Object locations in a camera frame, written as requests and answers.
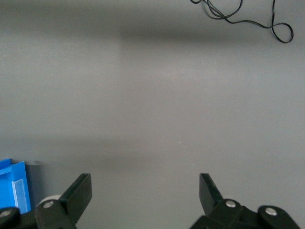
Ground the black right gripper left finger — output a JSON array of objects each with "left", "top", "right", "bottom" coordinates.
[{"left": 34, "top": 173, "right": 93, "bottom": 229}]

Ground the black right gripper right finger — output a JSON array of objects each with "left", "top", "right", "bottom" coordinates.
[{"left": 190, "top": 173, "right": 260, "bottom": 229}]

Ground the blue plastic storage bin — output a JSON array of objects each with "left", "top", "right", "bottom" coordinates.
[{"left": 0, "top": 157, "right": 32, "bottom": 214}]

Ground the dark grey table mat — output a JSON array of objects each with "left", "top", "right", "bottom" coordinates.
[{"left": 0, "top": 0, "right": 305, "bottom": 229}]

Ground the thin black loose cable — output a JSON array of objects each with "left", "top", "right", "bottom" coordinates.
[{"left": 190, "top": 0, "right": 294, "bottom": 44}]

